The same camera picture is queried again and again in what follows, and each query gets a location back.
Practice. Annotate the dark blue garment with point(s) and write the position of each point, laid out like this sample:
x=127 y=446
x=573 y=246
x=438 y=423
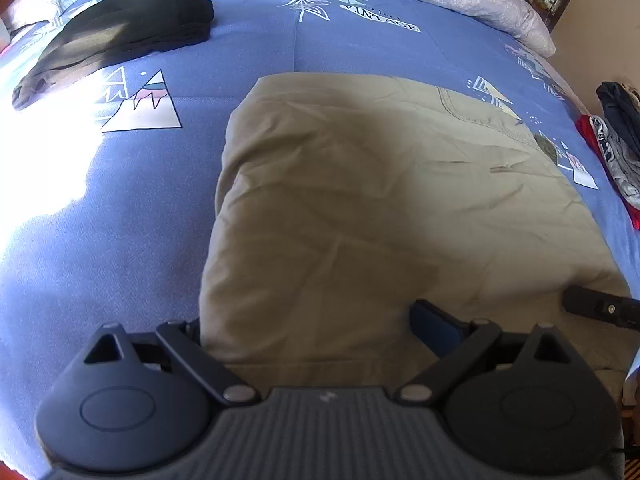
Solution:
x=620 y=102

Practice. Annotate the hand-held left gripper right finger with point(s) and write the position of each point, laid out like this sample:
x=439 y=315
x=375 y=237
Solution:
x=432 y=325

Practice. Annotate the beige cargo pants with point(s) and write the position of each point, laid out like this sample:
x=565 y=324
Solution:
x=375 y=200

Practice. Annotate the pile of clothes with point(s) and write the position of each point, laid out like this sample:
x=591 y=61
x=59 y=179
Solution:
x=612 y=165

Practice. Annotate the grey and white garment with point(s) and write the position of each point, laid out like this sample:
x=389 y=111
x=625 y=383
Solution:
x=617 y=160

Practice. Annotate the small pale patterned pillow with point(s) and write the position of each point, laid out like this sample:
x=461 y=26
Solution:
x=35 y=2

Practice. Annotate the blue printed bed sheet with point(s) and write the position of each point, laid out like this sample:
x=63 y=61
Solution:
x=150 y=240

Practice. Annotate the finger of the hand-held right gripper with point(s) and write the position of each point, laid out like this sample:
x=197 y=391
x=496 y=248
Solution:
x=600 y=307

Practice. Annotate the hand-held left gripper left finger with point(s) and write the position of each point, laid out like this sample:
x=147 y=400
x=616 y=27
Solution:
x=170 y=345

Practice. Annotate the folded black pants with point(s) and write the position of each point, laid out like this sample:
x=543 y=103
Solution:
x=130 y=30

